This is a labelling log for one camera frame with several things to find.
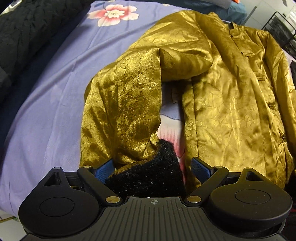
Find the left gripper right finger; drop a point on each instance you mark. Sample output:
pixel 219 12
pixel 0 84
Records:
pixel 210 179

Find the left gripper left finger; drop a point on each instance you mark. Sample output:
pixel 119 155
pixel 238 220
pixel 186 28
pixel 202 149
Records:
pixel 94 183

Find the gold satin jacket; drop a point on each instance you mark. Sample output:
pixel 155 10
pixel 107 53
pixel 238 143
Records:
pixel 238 99

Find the purple floral bed sheet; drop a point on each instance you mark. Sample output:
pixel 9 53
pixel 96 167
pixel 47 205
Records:
pixel 46 131

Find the black knit garment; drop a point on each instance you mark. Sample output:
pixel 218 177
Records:
pixel 25 30

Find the black wire rack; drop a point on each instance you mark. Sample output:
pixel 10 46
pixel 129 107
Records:
pixel 283 32

